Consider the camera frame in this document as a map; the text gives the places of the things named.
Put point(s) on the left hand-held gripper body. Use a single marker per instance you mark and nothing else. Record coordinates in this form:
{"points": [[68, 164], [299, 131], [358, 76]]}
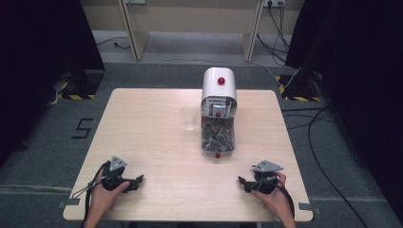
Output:
{"points": [[116, 172]]}

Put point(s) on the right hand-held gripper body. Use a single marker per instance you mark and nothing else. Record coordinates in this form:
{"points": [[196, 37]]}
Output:
{"points": [[265, 177]]}

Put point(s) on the person's right hand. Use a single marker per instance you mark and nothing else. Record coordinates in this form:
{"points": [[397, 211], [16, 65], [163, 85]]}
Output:
{"points": [[276, 201]]}

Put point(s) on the person's left hand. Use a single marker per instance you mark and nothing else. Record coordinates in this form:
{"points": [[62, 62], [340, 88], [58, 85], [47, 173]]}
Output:
{"points": [[103, 196]]}

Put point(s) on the clear drawer with red knob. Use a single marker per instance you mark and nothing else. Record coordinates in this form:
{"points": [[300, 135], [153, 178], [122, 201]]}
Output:
{"points": [[218, 151]]}

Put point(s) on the pile of pyramid tea bags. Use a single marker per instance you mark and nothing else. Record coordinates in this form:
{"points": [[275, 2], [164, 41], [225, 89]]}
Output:
{"points": [[218, 136]]}

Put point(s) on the grey tape strip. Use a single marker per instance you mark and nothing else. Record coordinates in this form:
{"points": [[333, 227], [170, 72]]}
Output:
{"points": [[67, 203], [309, 208]]}

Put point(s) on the clear plastic cup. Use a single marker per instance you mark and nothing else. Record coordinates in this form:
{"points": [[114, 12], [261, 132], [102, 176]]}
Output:
{"points": [[190, 118]]}

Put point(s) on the white and red sachets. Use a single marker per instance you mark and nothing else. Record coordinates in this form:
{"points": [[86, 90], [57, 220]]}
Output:
{"points": [[218, 106]]}

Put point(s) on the stand base with hazard tape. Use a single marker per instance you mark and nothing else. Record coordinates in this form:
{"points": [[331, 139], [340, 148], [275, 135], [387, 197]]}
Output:
{"points": [[299, 90], [80, 87]]}

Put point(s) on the white dispenser machine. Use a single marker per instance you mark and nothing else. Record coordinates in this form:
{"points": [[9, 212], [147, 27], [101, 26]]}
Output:
{"points": [[218, 90]]}

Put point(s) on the black curtain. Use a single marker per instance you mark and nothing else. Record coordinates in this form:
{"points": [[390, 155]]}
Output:
{"points": [[38, 47], [358, 63]]}

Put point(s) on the white wall socket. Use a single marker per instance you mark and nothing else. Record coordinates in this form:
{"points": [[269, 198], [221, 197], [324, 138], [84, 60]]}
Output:
{"points": [[274, 2]]}

